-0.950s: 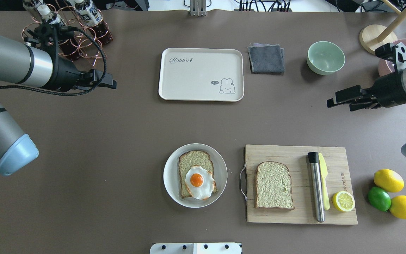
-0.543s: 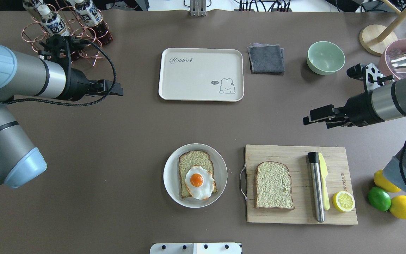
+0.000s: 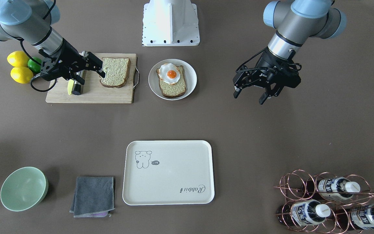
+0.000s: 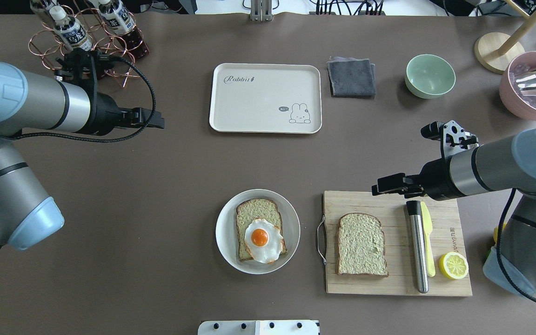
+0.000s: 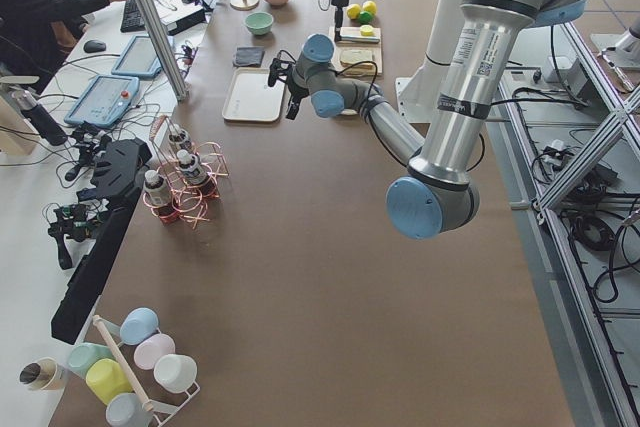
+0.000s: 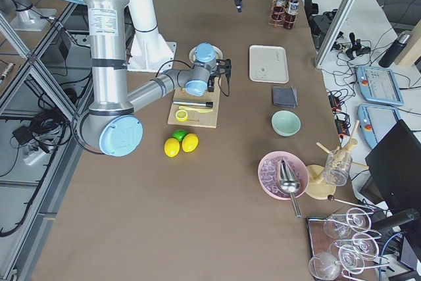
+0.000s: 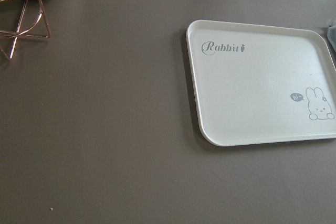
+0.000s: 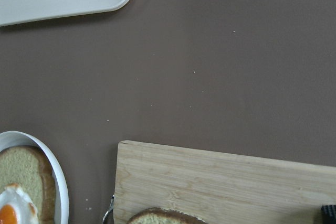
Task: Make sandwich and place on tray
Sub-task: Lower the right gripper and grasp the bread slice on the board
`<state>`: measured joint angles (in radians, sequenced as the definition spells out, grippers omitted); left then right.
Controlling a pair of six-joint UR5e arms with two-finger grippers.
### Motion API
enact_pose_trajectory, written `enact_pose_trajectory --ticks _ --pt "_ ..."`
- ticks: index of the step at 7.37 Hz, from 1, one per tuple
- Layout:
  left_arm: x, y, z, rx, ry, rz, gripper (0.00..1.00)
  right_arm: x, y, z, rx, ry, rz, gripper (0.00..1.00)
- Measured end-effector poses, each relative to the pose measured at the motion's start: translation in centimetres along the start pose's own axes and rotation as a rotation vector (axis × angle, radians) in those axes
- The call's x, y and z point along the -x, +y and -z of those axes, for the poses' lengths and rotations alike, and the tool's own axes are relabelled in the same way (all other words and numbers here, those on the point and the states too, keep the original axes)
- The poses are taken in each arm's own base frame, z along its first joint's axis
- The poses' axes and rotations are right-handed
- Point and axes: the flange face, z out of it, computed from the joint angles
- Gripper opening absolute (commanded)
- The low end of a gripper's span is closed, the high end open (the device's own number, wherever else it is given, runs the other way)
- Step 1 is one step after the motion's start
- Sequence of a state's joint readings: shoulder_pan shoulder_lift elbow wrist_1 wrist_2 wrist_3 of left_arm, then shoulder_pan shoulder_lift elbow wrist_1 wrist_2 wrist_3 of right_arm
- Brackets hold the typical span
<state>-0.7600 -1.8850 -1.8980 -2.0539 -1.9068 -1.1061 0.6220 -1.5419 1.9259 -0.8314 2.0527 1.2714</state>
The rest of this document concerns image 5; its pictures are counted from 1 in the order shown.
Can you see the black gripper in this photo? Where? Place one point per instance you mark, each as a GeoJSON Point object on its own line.
{"type": "Point", "coordinates": [340, 1]}
{"type": "Point", "coordinates": [295, 92]}

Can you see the bread slice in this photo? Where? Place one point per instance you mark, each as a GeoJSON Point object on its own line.
{"type": "Point", "coordinates": [352, 56]}

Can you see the white oval plate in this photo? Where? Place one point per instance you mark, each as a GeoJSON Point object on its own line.
{"type": "Point", "coordinates": [349, 112]}

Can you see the cream rabbit serving tray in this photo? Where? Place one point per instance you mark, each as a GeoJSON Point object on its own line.
{"type": "Point", "coordinates": [251, 99]}

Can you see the yellow lemon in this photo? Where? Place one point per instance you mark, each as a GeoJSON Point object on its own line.
{"type": "Point", "coordinates": [353, 11]}

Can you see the half cut lemon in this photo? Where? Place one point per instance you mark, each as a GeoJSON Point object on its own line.
{"type": "Point", "coordinates": [367, 30]}

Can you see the bamboo cutting board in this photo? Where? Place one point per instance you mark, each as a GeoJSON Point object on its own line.
{"type": "Point", "coordinates": [361, 69]}

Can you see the grey folded cloth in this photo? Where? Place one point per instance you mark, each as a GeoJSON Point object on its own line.
{"type": "Point", "coordinates": [250, 56]}

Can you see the mint green bowl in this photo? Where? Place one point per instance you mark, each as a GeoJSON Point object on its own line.
{"type": "Point", "coordinates": [259, 23]}

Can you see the dark drink bottle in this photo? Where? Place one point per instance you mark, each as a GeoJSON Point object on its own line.
{"type": "Point", "coordinates": [195, 174]}
{"type": "Point", "coordinates": [159, 196]}
{"type": "Point", "coordinates": [179, 139]}

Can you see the blue teach pendant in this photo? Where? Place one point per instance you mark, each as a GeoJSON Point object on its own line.
{"type": "Point", "coordinates": [104, 101]}
{"type": "Point", "coordinates": [138, 59]}

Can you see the black keyboard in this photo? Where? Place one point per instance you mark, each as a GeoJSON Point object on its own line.
{"type": "Point", "coordinates": [132, 20]}

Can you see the black computer mouse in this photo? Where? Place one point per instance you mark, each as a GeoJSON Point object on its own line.
{"type": "Point", "coordinates": [94, 46]}

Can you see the black water bottle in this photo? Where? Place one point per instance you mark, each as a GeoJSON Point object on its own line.
{"type": "Point", "coordinates": [40, 118]}

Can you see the light blue plastic cup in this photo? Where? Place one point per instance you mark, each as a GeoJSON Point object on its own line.
{"type": "Point", "coordinates": [140, 324]}

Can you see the seated person in black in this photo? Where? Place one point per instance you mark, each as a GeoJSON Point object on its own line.
{"type": "Point", "coordinates": [38, 35]}

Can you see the pink plastic cup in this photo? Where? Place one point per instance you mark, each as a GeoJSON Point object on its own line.
{"type": "Point", "coordinates": [148, 352]}

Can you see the white plastic cup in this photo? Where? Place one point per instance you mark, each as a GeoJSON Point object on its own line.
{"type": "Point", "coordinates": [176, 373]}

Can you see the mint green plastic cup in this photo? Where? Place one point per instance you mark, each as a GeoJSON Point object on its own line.
{"type": "Point", "coordinates": [84, 355]}

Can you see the yellow plastic cup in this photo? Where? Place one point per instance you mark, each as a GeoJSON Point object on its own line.
{"type": "Point", "coordinates": [106, 380]}

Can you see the grey plastic cup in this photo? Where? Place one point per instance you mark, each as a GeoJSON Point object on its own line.
{"type": "Point", "coordinates": [125, 410]}

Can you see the paper cup with metal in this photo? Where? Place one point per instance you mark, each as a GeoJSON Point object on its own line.
{"type": "Point", "coordinates": [43, 374]}

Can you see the steel handled knife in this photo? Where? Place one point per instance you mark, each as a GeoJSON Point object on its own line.
{"type": "Point", "coordinates": [359, 39]}

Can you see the copper wire bottle rack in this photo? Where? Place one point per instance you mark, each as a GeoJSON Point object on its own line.
{"type": "Point", "coordinates": [188, 201]}

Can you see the aluminium frame post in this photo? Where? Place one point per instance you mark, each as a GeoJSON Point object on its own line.
{"type": "Point", "coordinates": [164, 51]}

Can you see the wooden rack handle rod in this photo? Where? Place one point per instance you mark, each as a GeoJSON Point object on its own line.
{"type": "Point", "coordinates": [101, 325]}

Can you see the white wire cup rack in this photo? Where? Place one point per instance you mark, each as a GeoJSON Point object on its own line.
{"type": "Point", "coordinates": [166, 405]}

